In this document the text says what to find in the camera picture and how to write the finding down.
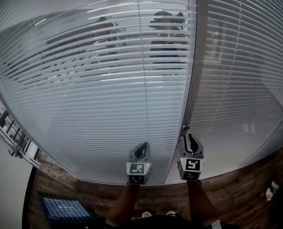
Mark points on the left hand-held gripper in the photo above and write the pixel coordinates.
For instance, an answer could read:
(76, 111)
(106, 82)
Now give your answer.
(138, 173)

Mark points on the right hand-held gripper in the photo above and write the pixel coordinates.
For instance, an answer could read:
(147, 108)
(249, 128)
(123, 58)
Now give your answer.
(191, 168)

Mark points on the small white ball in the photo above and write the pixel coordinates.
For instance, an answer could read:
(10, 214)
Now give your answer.
(185, 127)

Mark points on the person's right forearm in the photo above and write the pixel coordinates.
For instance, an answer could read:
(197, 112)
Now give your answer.
(201, 201)

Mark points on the person's left forearm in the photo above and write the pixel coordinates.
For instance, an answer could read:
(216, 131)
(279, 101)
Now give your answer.
(123, 204)

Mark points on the person's left white shoe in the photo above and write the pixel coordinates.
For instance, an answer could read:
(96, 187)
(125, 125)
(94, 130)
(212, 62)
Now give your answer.
(146, 214)

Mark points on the person's white shoe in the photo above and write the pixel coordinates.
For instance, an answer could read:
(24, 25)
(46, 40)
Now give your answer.
(146, 214)
(171, 213)
(269, 194)
(275, 187)

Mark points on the person's right white shoe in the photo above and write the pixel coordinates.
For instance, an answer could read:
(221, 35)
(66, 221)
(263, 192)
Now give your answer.
(171, 213)

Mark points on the person's dark clothing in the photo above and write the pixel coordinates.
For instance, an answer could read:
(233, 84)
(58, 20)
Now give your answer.
(167, 223)

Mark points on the black tablet with blue screen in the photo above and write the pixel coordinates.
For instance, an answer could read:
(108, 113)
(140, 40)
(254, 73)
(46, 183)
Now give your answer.
(65, 209)

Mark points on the frosted glass door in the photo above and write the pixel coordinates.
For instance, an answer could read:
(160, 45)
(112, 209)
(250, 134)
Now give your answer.
(32, 154)

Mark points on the black metal railing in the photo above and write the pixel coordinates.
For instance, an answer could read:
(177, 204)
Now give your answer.
(3, 118)

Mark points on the grey window frame post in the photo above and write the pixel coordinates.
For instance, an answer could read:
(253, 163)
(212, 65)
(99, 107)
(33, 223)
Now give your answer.
(198, 56)

